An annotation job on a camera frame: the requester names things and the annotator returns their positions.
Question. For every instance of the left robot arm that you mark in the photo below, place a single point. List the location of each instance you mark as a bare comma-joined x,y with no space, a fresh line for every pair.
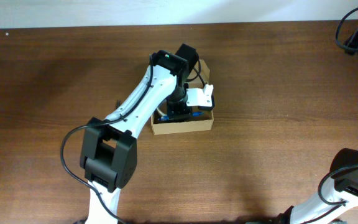
109,149

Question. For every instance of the cardboard box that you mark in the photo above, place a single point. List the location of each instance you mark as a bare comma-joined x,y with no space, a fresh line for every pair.
203,122

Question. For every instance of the black slim pen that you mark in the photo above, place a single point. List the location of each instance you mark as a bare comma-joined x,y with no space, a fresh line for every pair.
176,118

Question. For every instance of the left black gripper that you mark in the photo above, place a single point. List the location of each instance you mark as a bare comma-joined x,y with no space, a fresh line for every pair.
179,111

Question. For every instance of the blue ballpoint pen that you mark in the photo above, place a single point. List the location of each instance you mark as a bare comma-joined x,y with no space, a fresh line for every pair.
197,114

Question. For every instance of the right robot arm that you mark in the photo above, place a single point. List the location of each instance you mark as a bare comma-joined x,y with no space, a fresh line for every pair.
337,193

